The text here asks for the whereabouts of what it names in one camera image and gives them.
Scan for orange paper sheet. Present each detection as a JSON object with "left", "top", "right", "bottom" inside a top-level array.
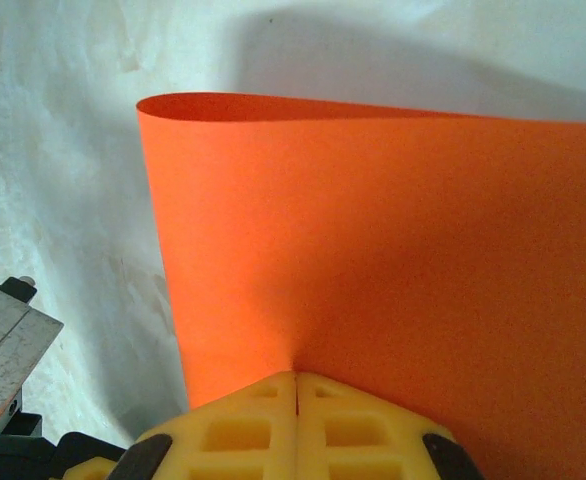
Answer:
[{"left": 136, "top": 92, "right": 586, "bottom": 480}]

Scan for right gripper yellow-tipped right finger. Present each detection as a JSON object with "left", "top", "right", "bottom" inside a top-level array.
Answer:
[{"left": 297, "top": 373, "right": 484, "bottom": 480}]

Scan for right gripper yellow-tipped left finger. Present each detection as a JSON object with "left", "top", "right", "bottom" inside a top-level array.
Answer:
[{"left": 122, "top": 370, "right": 299, "bottom": 480}]

